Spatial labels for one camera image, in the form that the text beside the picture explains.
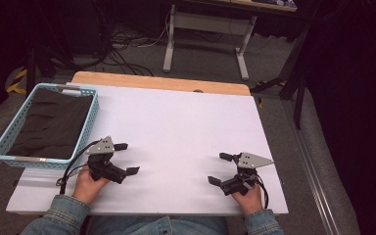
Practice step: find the desk with white legs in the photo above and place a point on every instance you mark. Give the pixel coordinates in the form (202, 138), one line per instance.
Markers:
(209, 23)

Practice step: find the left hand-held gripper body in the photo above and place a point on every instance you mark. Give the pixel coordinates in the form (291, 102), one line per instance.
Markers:
(103, 148)

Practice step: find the person's right hand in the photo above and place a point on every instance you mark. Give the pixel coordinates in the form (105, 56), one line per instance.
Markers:
(251, 202)

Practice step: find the thin black stand leg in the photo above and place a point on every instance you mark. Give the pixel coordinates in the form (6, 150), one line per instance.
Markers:
(30, 71)

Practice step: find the yellow and black tape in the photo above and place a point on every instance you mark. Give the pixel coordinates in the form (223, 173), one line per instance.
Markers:
(16, 83)

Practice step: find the black metal stand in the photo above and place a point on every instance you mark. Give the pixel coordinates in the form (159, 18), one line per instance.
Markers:
(290, 65)

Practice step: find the person's left hand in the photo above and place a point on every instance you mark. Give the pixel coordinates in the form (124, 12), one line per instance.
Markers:
(84, 189)

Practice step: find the aluminium rail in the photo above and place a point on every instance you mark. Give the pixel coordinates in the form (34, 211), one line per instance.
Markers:
(310, 169)

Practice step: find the black cloth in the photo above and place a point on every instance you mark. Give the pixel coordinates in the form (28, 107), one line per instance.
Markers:
(52, 127)

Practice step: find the light blue plastic basket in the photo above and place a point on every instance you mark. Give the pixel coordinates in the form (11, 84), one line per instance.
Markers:
(14, 127)

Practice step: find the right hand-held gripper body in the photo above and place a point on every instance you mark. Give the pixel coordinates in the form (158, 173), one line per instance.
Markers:
(253, 160)

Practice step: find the person's lap in jeans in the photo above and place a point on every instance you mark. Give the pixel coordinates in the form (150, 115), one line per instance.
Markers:
(156, 226)

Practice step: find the white board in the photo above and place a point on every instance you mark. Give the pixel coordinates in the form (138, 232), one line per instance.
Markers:
(176, 130)

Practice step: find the wooden table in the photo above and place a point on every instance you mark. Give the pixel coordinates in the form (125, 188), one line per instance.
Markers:
(150, 81)

